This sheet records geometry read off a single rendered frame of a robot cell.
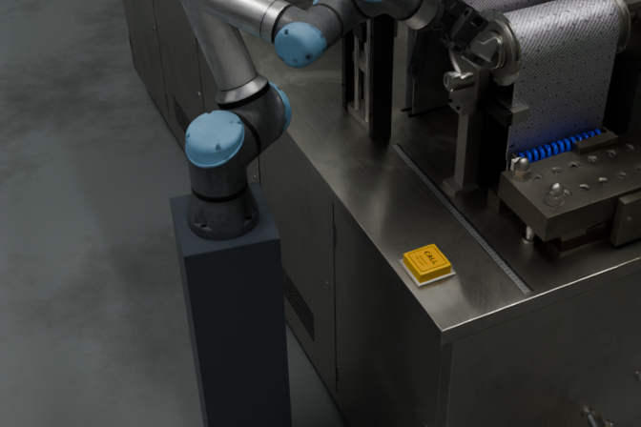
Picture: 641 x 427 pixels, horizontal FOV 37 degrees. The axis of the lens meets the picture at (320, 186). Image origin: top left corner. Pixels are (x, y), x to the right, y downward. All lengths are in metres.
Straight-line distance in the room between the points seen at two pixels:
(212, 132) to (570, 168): 0.72
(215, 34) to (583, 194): 0.78
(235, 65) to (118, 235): 1.60
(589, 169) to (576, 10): 0.31
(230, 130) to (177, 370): 1.22
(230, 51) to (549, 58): 0.62
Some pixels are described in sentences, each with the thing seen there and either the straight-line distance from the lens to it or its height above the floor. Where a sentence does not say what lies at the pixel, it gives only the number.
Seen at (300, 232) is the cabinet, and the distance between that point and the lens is 2.51.
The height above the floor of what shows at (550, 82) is 1.18.
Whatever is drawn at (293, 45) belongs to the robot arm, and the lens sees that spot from 1.62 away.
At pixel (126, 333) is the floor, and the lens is 3.11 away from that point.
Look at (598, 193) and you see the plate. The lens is 1.94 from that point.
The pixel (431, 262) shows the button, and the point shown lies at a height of 0.92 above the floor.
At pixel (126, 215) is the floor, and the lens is 3.54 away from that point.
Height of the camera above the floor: 2.20
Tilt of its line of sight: 38 degrees down
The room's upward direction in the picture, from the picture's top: 2 degrees counter-clockwise
